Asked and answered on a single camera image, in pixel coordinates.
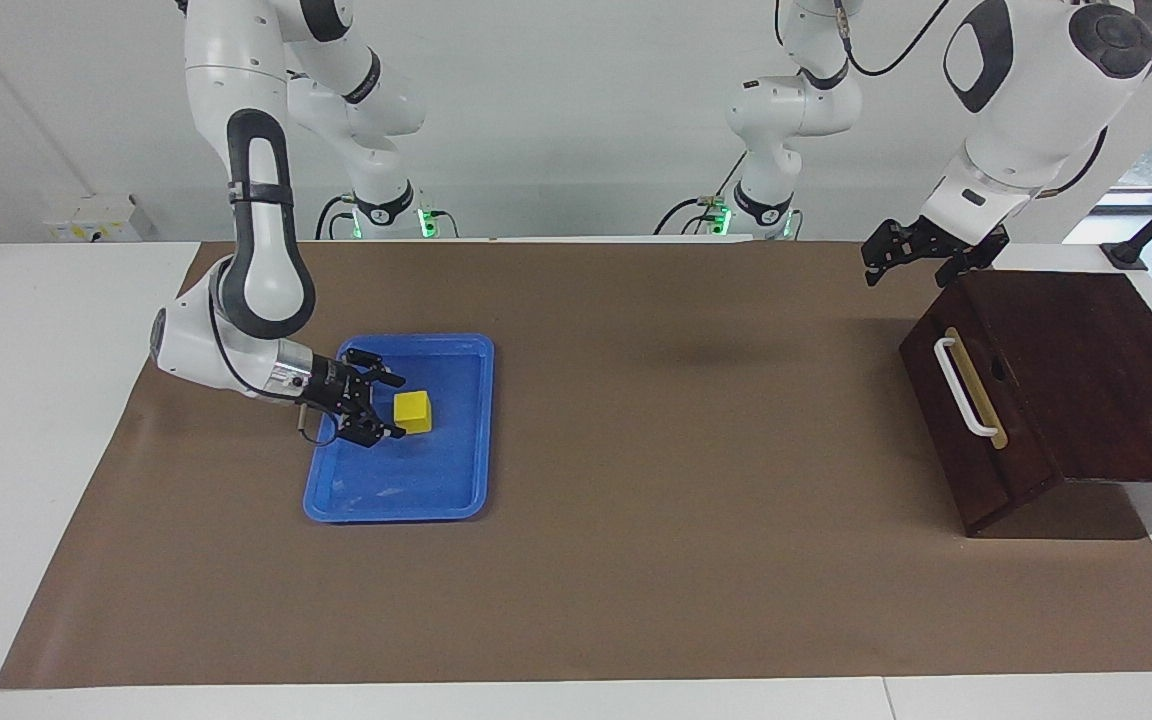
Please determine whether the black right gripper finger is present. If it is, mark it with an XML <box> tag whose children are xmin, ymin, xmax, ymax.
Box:
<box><xmin>334</xmin><ymin>403</ymin><xmax>408</xmax><ymax>449</ymax></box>
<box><xmin>339</xmin><ymin>346</ymin><xmax>408</xmax><ymax>392</ymax></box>

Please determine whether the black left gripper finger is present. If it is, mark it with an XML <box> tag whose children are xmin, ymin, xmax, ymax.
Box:
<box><xmin>934</xmin><ymin>228</ymin><xmax>1012</xmax><ymax>291</ymax></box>
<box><xmin>861</xmin><ymin>221</ymin><xmax>925</xmax><ymax>290</ymax></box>

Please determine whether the yellow cube block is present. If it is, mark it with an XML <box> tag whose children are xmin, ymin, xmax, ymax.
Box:
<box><xmin>393</xmin><ymin>390</ymin><xmax>434</xmax><ymax>436</ymax></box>

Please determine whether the white drawer handle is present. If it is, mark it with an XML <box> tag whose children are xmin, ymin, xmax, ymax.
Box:
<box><xmin>932</xmin><ymin>337</ymin><xmax>1000</xmax><ymax>439</ymax></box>

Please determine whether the dark wooden drawer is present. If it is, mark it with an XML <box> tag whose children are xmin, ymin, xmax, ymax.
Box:
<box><xmin>898</xmin><ymin>275</ymin><xmax>1065</xmax><ymax>539</ymax></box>

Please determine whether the blue plastic tray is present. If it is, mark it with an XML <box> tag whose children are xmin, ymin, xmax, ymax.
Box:
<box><xmin>301</xmin><ymin>332</ymin><xmax>496</xmax><ymax>525</ymax></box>

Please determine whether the dark wooden cabinet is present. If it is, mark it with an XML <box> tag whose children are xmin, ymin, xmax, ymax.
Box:
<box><xmin>936</xmin><ymin>270</ymin><xmax>1152</xmax><ymax>487</ymax></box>

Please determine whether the brown table mat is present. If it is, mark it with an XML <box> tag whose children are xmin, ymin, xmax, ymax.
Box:
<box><xmin>0</xmin><ymin>238</ymin><xmax>1152</xmax><ymax>691</ymax></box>

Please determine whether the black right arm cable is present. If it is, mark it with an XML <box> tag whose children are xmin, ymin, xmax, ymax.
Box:
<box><xmin>296</xmin><ymin>400</ymin><xmax>342</xmax><ymax>447</ymax></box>

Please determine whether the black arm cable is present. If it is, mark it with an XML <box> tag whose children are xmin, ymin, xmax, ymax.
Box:
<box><xmin>296</xmin><ymin>400</ymin><xmax>342</xmax><ymax>447</ymax></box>
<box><xmin>833</xmin><ymin>0</ymin><xmax>953</xmax><ymax>79</ymax></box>

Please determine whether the black right base cable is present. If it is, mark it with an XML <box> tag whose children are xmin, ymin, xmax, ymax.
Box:
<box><xmin>313</xmin><ymin>194</ymin><xmax>359</xmax><ymax>242</ymax></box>

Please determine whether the black base cable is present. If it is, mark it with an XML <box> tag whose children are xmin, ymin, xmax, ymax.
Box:
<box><xmin>313</xmin><ymin>194</ymin><xmax>359</xmax><ymax>242</ymax></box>
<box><xmin>650</xmin><ymin>150</ymin><xmax>749</xmax><ymax>239</ymax></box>

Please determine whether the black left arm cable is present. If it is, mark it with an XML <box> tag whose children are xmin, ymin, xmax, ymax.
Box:
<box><xmin>833</xmin><ymin>0</ymin><xmax>953</xmax><ymax>79</ymax></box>

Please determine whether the black left base cable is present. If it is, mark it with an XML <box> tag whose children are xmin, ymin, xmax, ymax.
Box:
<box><xmin>650</xmin><ymin>150</ymin><xmax>749</xmax><ymax>239</ymax></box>

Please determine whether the white wall outlet box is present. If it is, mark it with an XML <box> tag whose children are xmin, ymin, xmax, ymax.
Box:
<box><xmin>43</xmin><ymin>194</ymin><xmax>143</xmax><ymax>244</ymax></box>

